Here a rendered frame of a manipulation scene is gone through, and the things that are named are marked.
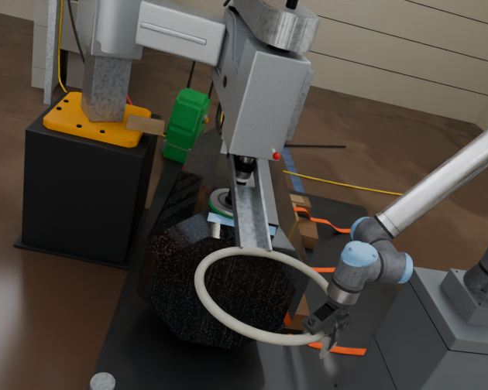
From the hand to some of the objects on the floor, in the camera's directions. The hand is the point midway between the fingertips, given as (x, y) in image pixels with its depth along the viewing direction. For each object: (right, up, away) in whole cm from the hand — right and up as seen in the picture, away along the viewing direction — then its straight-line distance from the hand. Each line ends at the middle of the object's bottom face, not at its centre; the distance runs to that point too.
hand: (313, 349), depth 145 cm
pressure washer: (-77, +82, +278) cm, 300 cm away
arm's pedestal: (+50, -68, +86) cm, 121 cm away
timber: (+6, -22, +140) cm, 142 cm away
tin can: (-83, -42, +60) cm, 110 cm away
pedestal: (-120, +26, +160) cm, 202 cm away
